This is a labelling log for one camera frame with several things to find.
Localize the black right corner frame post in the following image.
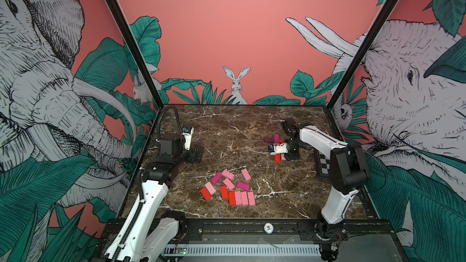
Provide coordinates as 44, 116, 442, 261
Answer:
326, 0, 399, 110

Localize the purple block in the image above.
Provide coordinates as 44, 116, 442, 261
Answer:
263, 137, 275, 143

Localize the black corner frame post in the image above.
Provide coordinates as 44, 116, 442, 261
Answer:
105, 0, 164, 109
326, 0, 399, 110

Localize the checkerboard calibration plate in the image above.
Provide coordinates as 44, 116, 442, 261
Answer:
314, 149, 330, 179

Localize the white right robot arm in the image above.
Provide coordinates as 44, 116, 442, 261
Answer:
282, 118, 369, 241

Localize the black corrugated cable hose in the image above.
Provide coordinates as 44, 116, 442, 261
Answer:
156, 106, 183, 143

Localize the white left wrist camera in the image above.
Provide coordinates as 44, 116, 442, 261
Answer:
182, 126, 194, 151

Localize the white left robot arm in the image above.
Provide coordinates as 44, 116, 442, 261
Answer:
101, 131, 203, 262

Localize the white slotted cable duct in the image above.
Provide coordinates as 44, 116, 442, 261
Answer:
161, 244, 321, 257

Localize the pink block top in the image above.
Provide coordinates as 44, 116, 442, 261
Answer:
222, 170, 235, 180

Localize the pink row block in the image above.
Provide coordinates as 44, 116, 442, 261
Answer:
247, 191, 256, 206
234, 191, 243, 205
241, 191, 249, 206

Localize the black front frame rail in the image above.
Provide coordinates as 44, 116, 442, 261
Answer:
101, 218, 396, 243

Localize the black left corner frame post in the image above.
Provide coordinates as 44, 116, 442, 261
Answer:
105, 0, 164, 109

